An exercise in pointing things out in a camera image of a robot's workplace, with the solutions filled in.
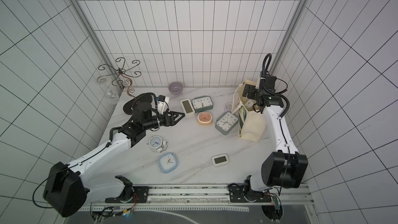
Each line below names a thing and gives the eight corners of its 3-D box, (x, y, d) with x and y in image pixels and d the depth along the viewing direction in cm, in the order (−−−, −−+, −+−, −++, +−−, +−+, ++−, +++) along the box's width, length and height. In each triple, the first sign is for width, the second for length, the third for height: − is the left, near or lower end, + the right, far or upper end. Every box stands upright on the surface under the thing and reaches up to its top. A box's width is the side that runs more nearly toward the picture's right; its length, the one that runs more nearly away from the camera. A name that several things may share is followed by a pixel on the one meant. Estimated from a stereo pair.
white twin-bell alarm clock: (147, 147, 90) (145, 144, 87) (155, 136, 94) (153, 134, 91) (162, 155, 87) (160, 152, 84) (169, 144, 91) (168, 141, 88)
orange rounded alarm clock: (197, 125, 99) (197, 123, 97) (197, 113, 105) (197, 111, 103) (212, 125, 99) (212, 123, 97) (211, 113, 105) (211, 111, 103)
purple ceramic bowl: (168, 94, 116) (167, 91, 113) (170, 85, 122) (169, 81, 119) (182, 94, 116) (182, 91, 113) (183, 85, 122) (183, 81, 119)
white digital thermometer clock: (213, 167, 83) (213, 165, 81) (210, 157, 87) (211, 155, 84) (229, 163, 85) (230, 161, 82) (226, 154, 88) (227, 152, 86)
